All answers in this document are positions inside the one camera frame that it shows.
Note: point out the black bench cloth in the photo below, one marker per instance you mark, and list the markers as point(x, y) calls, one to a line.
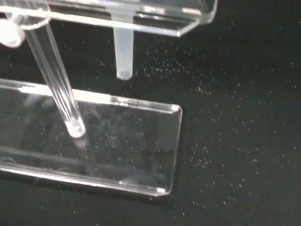
point(235, 117)

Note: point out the clear acrylic funnel stand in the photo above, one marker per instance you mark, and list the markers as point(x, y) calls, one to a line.
point(113, 146)

